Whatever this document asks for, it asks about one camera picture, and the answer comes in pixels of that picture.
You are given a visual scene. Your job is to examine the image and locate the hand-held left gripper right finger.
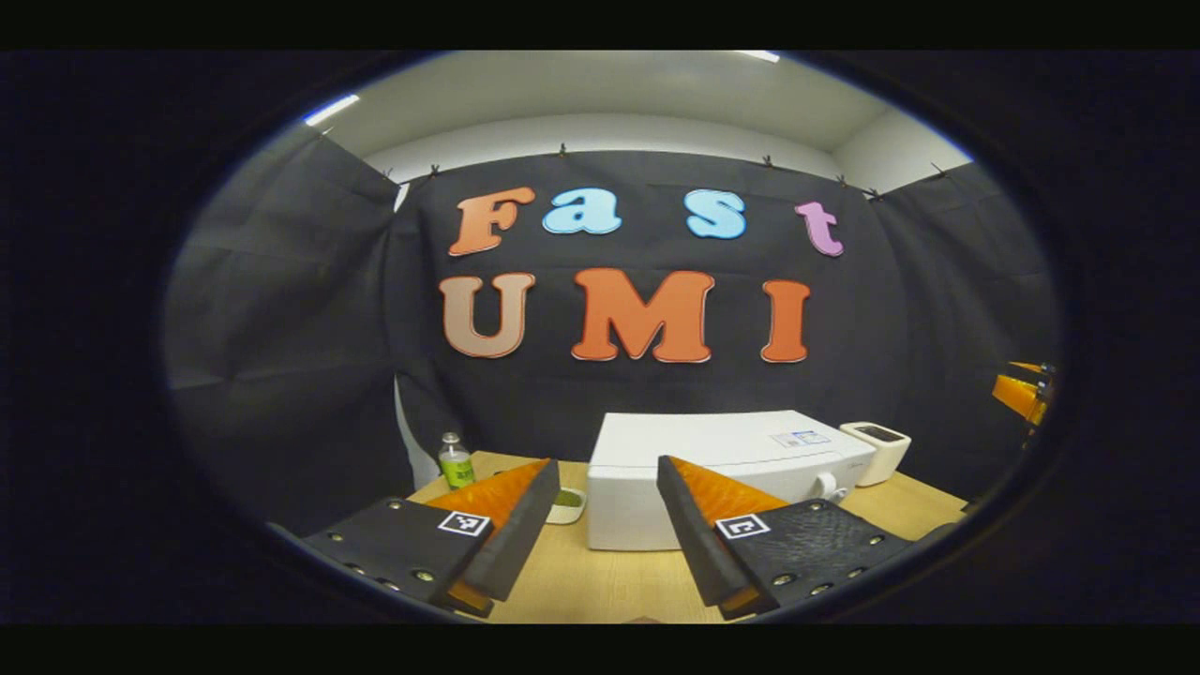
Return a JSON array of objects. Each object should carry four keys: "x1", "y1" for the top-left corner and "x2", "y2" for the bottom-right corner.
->
[{"x1": 656, "y1": 456, "x2": 915, "y2": 622}]

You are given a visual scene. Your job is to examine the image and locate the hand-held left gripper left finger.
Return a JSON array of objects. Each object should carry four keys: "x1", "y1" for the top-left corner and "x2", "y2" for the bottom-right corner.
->
[{"x1": 300, "y1": 457, "x2": 562, "y2": 620}]

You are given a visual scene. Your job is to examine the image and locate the white microwave oven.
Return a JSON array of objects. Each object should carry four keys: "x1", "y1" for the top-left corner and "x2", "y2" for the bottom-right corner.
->
[{"x1": 586, "y1": 410, "x2": 878, "y2": 552}]

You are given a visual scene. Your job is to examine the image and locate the white divided snack plate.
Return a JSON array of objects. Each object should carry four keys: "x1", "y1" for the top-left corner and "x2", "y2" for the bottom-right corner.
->
[{"x1": 544, "y1": 487, "x2": 588, "y2": 526}]

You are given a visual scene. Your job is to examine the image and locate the green label drink bottle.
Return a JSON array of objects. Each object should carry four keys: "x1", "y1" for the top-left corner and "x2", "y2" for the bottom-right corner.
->
[{"x1": 439, "y1": 432, "x2": 476, "y2": 491}]

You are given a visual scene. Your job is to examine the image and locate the white toaster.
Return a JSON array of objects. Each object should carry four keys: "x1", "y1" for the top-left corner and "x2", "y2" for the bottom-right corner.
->
[{"x1": 839, "y1": 421, "x2": 912, "y2": 488}]

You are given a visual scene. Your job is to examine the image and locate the black backdrop cloth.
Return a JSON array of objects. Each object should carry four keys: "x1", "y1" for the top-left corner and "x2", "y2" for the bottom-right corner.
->
[{"x1": 161, "y1": 127, "x2": 1062, "y2": 537}]

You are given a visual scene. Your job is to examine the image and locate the small ceiling light panel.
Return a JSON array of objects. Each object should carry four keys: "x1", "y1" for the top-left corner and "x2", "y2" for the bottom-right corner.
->
[{"x1": 303, "y1": 94, "x2": 361, "y2": 128}]

